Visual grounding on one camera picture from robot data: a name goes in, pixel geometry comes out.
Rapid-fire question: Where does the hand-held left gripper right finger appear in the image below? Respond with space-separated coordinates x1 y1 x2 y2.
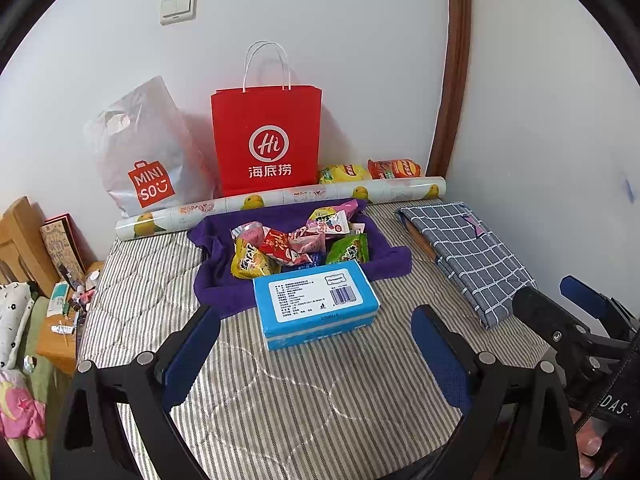
410 304 581 480

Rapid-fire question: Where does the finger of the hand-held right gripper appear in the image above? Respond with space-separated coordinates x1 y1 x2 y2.
511 285 593 361
559 275 640 336

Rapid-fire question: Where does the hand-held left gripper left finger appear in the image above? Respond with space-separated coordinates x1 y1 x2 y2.
50 302 223 480

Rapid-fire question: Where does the purple towel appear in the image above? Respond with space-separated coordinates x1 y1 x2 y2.
187 200 413 318

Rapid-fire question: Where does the red snack packet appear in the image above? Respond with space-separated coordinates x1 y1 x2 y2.
260 229 296 266

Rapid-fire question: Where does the green snack packet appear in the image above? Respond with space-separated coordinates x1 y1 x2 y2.
325 232 371 266

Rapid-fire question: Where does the blue candy wrapper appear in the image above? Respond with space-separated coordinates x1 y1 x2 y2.
282 252 323 273

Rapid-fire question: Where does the pink yellow snack packet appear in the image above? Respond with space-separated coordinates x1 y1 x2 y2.
306 200 368 236

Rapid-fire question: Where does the person's right hand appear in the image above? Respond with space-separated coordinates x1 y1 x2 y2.
570 405 618 480

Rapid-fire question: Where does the grey checked cloth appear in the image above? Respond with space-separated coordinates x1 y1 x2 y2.
395 201 538 331

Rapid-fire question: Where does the brown board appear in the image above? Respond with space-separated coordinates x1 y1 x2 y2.
404 220 441 263

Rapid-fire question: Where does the blue tissue box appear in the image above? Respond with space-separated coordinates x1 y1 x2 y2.
252 260 381 352

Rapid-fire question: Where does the wooden nightstand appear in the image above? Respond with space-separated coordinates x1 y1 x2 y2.
37 260 106 376

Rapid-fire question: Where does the green white tube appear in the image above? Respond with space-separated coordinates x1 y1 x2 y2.
47 282 73 317

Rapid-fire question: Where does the lemon print paper roll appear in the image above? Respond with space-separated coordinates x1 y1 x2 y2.
114 176 447 241

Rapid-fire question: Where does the green bed sheet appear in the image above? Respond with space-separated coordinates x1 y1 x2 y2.
0 295 66 480

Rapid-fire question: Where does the pink star cloth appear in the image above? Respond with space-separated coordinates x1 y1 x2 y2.
0 370 46 441

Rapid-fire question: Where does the white spotted plush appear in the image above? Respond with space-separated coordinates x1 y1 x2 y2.
0 282 36 371

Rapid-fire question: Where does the orange chip bag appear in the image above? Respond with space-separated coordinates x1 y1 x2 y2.
367 157 423 181

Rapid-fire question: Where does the white plastic shopping bag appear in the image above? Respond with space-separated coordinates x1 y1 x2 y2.
82 75 216 218

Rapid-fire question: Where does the yellow chip bag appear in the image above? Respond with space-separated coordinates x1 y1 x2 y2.
317 162 373 186

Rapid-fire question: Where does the red paper bag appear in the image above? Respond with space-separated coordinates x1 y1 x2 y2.
210 40 323 198

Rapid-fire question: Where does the black strap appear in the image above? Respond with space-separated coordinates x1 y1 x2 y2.
575 330 640 431

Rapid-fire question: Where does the brown door frame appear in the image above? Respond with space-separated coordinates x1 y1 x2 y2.
427 0 473 178

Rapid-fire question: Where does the white light switch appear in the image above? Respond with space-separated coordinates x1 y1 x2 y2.
159 0 198 26

